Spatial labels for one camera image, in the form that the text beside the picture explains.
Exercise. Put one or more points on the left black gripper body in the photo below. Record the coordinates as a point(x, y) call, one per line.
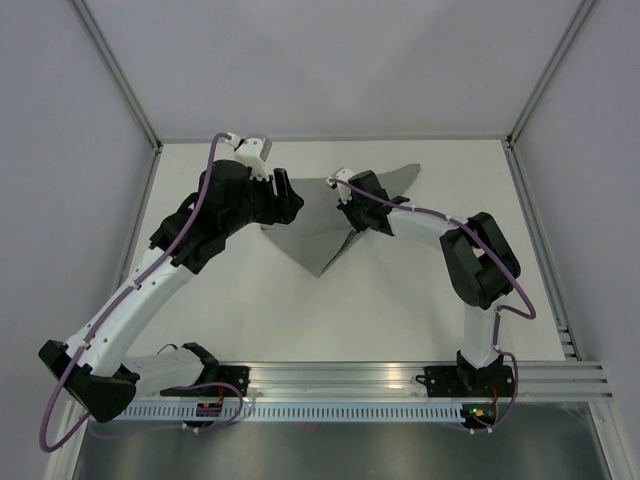
point(261, 205)

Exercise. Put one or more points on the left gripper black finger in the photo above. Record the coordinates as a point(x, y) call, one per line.
point(282, 183)
point(288, 206)

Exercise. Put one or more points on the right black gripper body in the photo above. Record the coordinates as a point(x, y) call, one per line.
point(355, 212)

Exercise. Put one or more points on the grey cloth napkin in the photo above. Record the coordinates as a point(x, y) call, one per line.
point(320, 234)

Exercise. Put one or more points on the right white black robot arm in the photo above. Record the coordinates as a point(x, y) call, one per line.
point(481, 267)

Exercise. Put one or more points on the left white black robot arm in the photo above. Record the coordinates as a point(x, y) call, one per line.
point(94, 364)

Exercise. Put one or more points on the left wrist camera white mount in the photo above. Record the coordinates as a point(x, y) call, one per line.
point(252, 152)

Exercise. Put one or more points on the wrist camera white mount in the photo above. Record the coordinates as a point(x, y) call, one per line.
point(252, 152)
point(339, 181)

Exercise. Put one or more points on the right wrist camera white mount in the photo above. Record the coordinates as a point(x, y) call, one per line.
point(339, 181)

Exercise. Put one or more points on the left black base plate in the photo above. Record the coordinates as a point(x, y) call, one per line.
point(237, 376)

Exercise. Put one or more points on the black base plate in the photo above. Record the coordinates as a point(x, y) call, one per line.
point(448, 381)
point(237, 376)

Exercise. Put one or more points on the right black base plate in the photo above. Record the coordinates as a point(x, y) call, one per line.
point(448, 381)

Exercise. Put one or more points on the white slotted cable duct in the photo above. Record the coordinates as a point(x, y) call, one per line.
point(156, 410)

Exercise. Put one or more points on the left aluminium frame post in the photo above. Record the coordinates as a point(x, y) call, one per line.
point(100, 43)

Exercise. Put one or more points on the aluminium frame post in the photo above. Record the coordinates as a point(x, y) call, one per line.
point(569, 37)
point(100, 43)

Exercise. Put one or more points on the aluminium mounting rail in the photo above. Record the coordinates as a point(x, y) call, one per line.
point(539, 381)

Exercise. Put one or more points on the right aluminium frame post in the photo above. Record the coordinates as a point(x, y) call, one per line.
point(569, 37)

